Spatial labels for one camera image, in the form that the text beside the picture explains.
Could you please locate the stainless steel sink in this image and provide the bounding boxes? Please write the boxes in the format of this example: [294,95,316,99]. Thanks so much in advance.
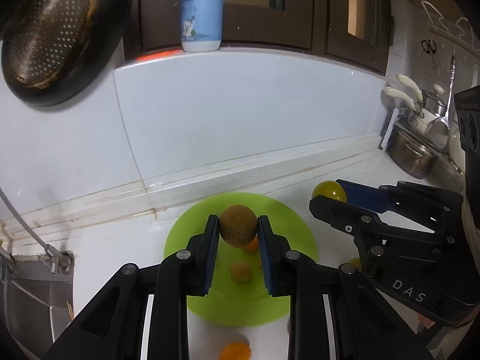
[1,256,73,359]

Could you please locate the white wire wall rack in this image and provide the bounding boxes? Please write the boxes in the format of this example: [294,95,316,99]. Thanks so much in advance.
[421,0,479,52]

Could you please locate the orange on counter left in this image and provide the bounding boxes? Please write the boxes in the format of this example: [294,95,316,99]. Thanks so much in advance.
[219,342,251,360]

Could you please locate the green lime fruit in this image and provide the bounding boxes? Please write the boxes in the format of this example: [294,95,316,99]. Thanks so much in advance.
[312,180,347,203]

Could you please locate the person's right hand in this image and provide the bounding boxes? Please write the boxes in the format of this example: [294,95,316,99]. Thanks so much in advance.
[416,314,435,333]

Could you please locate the metal perforated strainer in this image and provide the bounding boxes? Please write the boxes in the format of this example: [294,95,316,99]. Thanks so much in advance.
[2,0,97,89]

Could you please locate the steel cooking pot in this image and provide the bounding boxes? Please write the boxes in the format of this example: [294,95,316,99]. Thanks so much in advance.
[386,125,437,180]

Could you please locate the cream pan handle upper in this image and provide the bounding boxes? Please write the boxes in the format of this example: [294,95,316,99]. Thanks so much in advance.
[396,74,423,108]

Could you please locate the metal spatula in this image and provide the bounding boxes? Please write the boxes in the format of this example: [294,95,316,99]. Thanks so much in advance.
[425,55,456,150]

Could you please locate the white blue soap bottle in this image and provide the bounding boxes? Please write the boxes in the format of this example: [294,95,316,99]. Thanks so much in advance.
[180,0,224,53]

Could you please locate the cream pan handle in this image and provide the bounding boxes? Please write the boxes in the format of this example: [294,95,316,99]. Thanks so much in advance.
[396,74,423,108]
[383,87,416,112]

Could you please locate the green plastic plate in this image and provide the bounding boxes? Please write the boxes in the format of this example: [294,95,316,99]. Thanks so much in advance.
[163,193,319,327]

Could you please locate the white rice spoon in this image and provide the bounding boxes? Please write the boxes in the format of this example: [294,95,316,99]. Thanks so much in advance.
[471,64,479,88]

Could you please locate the black scissors on wall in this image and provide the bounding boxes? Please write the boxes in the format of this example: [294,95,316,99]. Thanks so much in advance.
[421,39,438,68]

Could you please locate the white ceramic pot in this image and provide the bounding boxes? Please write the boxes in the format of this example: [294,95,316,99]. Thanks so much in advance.
[448,127,465,172]

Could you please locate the brownish yellow round fruit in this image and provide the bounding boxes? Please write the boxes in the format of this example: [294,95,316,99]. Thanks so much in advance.
[220,205,257,248]

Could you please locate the orange on counter right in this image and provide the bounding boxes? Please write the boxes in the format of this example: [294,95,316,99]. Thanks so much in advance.
[349,258,361,271]

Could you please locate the black frying pan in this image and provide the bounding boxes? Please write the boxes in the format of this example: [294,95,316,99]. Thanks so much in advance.
[1,0,133,107]

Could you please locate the cream pan handle lower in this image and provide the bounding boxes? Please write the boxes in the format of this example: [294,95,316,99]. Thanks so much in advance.
[383,87,416,112]

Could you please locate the metal sink faucet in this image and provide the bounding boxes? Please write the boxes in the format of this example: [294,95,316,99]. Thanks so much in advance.
[0,189,73,275]

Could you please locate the metal corner shelf rack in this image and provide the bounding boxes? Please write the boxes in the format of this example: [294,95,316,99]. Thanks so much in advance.
[380,108,465,185]

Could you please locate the small orange on plate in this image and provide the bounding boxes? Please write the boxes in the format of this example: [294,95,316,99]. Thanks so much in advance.
[242,236,259,254]

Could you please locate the dark wooden window frame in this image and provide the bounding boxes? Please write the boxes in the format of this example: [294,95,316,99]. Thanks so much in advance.
[124,0,392,75]

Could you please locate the orange on counter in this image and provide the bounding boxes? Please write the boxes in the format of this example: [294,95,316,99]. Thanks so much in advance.
[219,342,251,360]
[349,258,361,271]

